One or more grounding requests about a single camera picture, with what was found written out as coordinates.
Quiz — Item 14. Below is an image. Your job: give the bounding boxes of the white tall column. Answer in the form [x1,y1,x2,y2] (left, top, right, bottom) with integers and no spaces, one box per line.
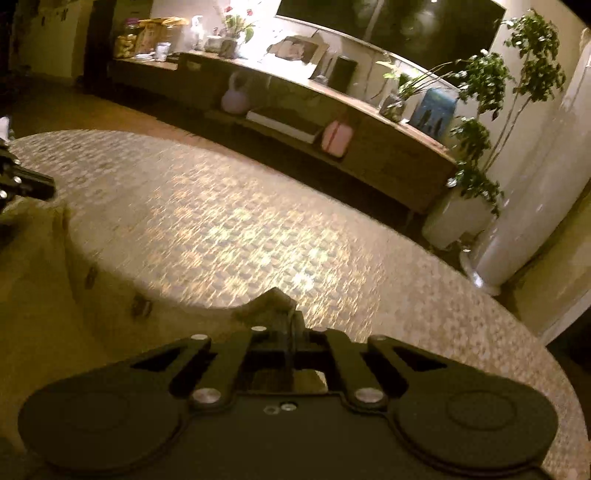
[462,60,591,296]

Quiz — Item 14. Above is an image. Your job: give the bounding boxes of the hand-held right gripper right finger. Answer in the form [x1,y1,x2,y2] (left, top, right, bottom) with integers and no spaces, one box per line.
[291,309,446,411]

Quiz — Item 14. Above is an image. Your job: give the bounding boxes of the pink bag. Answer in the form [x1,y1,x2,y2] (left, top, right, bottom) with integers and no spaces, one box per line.
[321,120,355,156]

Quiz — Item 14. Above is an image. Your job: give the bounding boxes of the tall green leafy plant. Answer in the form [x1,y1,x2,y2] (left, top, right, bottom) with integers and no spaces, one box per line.
[447,9,568,217]

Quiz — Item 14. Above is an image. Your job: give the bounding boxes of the wooden TV cabinet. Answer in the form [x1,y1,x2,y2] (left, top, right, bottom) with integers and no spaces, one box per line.
[108,46,462,217]

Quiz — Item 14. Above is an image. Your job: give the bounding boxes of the small potted plant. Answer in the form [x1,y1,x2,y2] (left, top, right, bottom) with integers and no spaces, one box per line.
[376,48,467,123]

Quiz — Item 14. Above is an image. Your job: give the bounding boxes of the blue picture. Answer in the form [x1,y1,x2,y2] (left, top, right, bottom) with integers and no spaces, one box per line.
[410,88,459,138]

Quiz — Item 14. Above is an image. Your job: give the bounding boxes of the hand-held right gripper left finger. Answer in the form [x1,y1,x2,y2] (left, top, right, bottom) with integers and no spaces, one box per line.
[131,318,291,411]

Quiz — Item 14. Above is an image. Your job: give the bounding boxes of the white flat console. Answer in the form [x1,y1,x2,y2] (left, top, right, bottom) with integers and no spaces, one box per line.
[246,106,327,143]

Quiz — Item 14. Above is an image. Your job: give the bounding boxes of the black speaker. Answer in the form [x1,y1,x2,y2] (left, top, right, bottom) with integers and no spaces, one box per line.
[327,55,357,93]

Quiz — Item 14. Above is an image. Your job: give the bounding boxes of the patterned cream tablecloth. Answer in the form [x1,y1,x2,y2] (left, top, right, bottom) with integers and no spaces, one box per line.
[0,130,587,480]

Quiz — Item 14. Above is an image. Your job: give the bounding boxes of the white plant pot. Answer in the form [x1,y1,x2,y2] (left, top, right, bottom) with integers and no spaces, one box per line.
[422,188,496,251]

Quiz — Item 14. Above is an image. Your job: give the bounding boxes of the large black television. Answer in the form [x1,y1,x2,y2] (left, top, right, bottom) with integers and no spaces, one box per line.
[274,0,507,71]

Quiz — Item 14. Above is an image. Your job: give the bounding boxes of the olive green garment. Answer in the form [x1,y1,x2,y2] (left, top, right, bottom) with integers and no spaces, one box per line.
[0,199,326,462]

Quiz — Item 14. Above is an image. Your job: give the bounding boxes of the pink kettlebell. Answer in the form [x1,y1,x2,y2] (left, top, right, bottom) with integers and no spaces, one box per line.
[221,73,254,114]

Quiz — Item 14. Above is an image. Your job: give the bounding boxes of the picture frame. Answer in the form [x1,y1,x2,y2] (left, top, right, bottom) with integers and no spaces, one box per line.
[267,36,329,70]

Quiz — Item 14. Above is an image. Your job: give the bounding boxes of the potted flower plant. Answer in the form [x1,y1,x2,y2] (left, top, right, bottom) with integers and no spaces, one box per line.
[221,4,257,59]

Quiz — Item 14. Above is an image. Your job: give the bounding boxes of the clear jar with yellow contents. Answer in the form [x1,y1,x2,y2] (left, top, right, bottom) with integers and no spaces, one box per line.
[114,19,140,59]

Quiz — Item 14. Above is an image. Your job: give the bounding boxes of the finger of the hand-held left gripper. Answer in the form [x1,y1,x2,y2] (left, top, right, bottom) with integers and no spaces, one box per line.
[0,156,57,205]

